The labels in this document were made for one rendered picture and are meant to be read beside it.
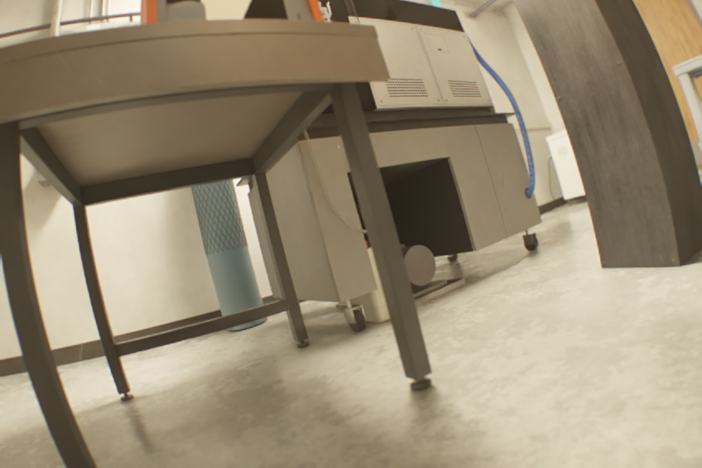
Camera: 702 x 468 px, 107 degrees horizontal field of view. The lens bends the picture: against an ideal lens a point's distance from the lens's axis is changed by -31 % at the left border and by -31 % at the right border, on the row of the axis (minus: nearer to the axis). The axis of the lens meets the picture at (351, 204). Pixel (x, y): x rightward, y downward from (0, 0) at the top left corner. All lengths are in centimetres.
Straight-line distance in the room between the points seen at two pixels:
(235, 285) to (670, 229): 184
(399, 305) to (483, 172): 115
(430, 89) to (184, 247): 163
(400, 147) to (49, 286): 204
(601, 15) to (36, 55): 126
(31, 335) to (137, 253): 176
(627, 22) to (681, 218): 58
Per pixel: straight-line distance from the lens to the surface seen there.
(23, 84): 61
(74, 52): 61
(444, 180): 167
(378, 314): 138
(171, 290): 231
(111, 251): 234
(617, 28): 120
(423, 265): 158
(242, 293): 198
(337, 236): 124
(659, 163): 111
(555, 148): 435
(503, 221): 180
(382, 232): 69
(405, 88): 172
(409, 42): 190
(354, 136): 71
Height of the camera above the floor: 33
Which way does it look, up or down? 5 degrees up
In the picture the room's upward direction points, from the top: 15 degrees counter-clockwise
